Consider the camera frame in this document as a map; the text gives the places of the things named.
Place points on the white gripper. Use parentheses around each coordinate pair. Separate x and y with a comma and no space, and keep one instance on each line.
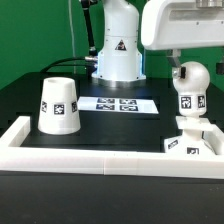
(181,24)

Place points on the white lamp bulb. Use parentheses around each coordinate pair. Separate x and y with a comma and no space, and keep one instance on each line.
(192,89)

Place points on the white lamp base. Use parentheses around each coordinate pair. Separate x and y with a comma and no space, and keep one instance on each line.
(191,141)

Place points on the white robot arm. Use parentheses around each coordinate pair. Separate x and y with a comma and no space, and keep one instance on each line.
(119,61)

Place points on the white conical lamp shade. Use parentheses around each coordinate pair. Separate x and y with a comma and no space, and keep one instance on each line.
(59,113)

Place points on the white marker sheet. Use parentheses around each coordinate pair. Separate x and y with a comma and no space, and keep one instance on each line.
(123,105)

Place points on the white U-shaped fence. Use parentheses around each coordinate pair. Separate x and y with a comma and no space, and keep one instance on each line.
(15,157)

